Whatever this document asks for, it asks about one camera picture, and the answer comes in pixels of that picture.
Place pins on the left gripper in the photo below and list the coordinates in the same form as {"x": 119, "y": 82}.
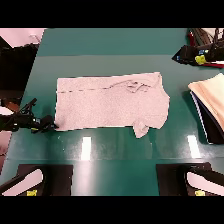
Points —
{"x": 45, "y": 124}

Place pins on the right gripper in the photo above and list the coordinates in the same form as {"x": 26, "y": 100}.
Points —
{"x": 186, "y": 55}

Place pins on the light grey T-shirt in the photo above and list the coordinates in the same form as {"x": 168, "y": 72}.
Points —
{"x": 110, "y": 106}

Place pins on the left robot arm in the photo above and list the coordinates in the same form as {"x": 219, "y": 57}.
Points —
{"x": 23, "y": 181}

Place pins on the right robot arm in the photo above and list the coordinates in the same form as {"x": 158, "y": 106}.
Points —
{"x": 203, "y": 181}

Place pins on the dark green garment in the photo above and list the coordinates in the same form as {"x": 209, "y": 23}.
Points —
{"x": 201, "y": 36}

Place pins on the white garment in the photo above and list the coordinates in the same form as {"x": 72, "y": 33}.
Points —
{"x": 210, "y": 31}

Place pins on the navy garment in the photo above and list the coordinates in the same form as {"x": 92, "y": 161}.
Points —
{"x": 213, "y": 131}

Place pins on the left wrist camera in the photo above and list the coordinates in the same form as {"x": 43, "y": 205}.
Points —
{"x": 29, "y": 105}

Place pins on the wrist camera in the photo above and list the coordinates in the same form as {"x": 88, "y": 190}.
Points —
{"x": 29, "y": 105}
{"x": 218, "y": 35}

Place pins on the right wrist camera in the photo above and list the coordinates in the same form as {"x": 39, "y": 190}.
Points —
{"x": 218, "y": 35}

